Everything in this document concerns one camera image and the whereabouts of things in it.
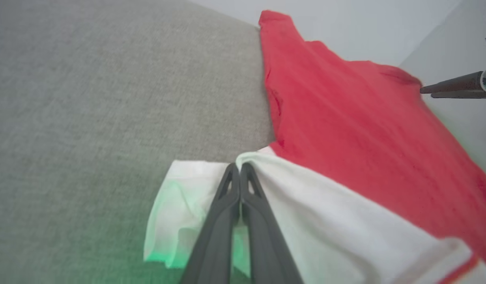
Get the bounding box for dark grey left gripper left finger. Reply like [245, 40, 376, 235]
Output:
[179, 163, 241, 284]

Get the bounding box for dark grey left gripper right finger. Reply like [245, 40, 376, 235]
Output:
[240, 162, 305, 284]

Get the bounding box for red and white basketball jersey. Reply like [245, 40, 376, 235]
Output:
[143, 10, 486, 284]

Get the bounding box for grey fabric sofa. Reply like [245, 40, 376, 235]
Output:
[0, 0, 276, 284]

